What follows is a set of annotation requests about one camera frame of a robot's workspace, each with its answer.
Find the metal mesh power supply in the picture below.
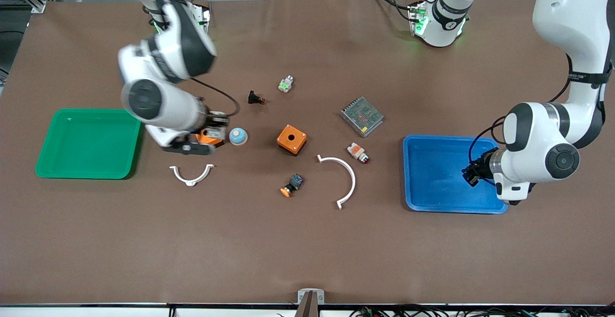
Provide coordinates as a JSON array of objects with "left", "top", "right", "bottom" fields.
[{"left": 340, "top": 97, "right": 384, "bottom": 138}]

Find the orange push button switch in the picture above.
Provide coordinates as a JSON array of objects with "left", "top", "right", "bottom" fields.
[{"left": 280, "top": 173, "right": 304, "bottom": 198}]

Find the orange button enclosure box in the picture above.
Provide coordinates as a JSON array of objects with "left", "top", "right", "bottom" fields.
[
  {"left": 277, "top": 124, "right": 308, "bottom": 156},
  {"left": 195, "top": 130, "right": 225, "bottom": 148}
]

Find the black cable bundle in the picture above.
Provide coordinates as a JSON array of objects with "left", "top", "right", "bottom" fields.
[{"left": 351, "top": 305, "right": 615, "bottom": 317}]

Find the blue plastic tray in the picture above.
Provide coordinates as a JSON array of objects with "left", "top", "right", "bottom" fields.
[{"left": 403, "top": 135, "right": 509, "bottom": 214}]

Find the green plastic tray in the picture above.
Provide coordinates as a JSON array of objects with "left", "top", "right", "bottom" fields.
[{"left": 35, "top": 109, "right": 143, "bottom": 180}]

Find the large white curved clamp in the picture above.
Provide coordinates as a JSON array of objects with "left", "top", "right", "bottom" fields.
[{"left": 317, "top": 155, "right": 357, "bottom": 210}]

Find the red indicator lamp white body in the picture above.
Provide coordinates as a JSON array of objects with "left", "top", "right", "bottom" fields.
[{"left": 347, "top": 142, "right": 371, "bottom": 165}]

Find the brown table mat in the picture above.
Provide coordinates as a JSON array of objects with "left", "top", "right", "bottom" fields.
[{"left": 0, "top": 0, "right": 615, "bottom": 306}]

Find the small white curved clamp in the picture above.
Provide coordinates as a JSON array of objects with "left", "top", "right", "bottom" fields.
[{"left": 169, "top": 164, "right": 215, "bottom": 187}]

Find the metal connector plate green light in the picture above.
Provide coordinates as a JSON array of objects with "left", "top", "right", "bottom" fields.
[{"left": 191, "top": 2, "right": 212, "bottom": 30}]

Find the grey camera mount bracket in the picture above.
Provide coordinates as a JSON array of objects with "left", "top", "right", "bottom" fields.
[{"left": 294, "top": 289, "right": 325, "bottom": 317}]

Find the black base cable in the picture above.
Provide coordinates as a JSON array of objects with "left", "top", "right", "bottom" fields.
[{"left": 370, "top": 0, "right": 419, "bottom": 22}]

